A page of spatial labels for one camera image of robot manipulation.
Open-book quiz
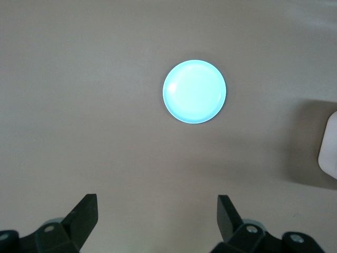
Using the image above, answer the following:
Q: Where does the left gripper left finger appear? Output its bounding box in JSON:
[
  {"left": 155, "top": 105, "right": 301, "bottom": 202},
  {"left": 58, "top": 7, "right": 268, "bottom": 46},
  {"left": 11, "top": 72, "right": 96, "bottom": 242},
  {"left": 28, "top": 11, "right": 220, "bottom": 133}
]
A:
[{"left": 0, "top": 193, "right": 99, "bottom": 253}]

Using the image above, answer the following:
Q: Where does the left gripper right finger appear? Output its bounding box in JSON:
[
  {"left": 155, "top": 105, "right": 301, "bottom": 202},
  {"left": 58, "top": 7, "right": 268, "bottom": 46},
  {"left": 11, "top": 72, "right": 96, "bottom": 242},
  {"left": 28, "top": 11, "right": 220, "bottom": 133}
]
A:
[{"left": 211, "top": 194, "right": 326, "bottom": 253}]

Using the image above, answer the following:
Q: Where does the white lidded storage box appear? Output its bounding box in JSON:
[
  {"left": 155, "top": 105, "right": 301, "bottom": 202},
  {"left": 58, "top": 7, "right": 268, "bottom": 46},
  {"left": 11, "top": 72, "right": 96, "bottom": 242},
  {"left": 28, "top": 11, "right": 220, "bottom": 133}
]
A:
[{"left": 317, "top": 110, "right": 337, "bottom": 181}]

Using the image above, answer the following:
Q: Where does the light blue round plate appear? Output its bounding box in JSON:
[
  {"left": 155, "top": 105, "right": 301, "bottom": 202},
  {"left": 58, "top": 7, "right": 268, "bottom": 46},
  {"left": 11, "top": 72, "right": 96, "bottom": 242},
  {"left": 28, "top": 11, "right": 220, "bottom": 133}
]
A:
[{"left": 162, "top": 60, "right": 227, "bottom": 125}]

